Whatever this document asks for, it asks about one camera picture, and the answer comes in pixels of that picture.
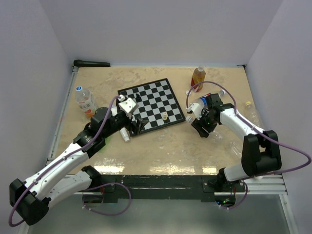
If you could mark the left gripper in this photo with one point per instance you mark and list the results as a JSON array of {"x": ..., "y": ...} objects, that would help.
[{"x": 134, "y": 127}]

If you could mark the black white chessboard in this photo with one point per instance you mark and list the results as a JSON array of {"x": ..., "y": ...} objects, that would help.
[{"x": 157, "y": 97}]

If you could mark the green plastic bottle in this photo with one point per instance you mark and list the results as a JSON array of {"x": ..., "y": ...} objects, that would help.
[{"x": 107, "y": 140}]

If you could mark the blue cap tea bottle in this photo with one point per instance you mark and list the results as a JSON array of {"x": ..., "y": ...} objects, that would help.
[{"x": 86, "y": 101}]

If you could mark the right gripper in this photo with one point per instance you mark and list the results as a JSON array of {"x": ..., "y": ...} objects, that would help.
[{"x": 196, "y": 124}]

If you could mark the black handle tool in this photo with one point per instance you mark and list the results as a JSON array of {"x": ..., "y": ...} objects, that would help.
[{"x": 82, "y": 63}]

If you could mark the yellow cap clear bottle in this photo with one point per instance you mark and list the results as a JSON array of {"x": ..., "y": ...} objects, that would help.
[{"x": 252, "y": 114}]

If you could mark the amber drink bottle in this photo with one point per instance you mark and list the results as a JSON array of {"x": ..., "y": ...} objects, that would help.
[{"x": 197, "y": 77}]

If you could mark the clear crushed bottle right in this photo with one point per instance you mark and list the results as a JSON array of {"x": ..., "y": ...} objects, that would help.
[{"x": 234, "y": 148}]

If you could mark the black chess piece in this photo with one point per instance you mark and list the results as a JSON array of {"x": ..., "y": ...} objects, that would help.
[{"x": 138, "y": 97}]

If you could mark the pepsi label bottle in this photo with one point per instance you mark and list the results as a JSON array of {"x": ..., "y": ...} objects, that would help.
[{"x": 202, "y": 100}]

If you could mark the black base frame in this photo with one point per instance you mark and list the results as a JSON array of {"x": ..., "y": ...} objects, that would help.
[{"x": 161, "y": 187}]

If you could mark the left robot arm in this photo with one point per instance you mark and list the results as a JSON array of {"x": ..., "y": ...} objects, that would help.
[{"x": 33, "y": 197}]

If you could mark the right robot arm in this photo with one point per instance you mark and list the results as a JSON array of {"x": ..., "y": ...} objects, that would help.
[{"x": 260, "y": 150}]

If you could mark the white tube bottle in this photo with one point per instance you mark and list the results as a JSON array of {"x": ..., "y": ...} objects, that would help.
[{"x": 124, "y": 134}]

